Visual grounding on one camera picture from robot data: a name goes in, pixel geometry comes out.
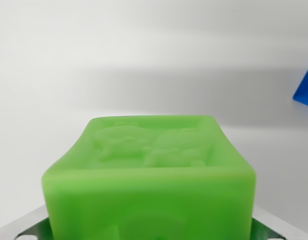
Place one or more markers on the green cube with embossed figures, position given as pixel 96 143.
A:
pixel 148 195

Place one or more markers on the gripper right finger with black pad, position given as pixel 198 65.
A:
pixel 274 228

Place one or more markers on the blue cube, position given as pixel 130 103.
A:
pixel 306 87

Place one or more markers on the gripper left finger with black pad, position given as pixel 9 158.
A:
pixel 26 227

